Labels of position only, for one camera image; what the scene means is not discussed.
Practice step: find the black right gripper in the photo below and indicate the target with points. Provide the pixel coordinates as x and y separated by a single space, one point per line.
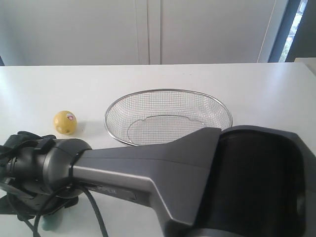
36 172

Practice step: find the teal handled vegetable peeler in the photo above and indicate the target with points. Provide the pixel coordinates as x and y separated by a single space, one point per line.
51 222

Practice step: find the yellow lemon with sticker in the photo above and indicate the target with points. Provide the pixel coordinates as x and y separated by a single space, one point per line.
65 122

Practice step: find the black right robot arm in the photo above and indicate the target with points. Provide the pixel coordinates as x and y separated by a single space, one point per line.
245 181

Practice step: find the oval steel mesh basket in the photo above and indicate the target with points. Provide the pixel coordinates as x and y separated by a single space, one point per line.
158 116

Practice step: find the white cabinet doors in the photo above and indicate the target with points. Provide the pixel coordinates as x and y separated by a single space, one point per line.
132 32

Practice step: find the dark window frame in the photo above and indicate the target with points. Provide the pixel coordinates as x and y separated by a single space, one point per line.
304 40

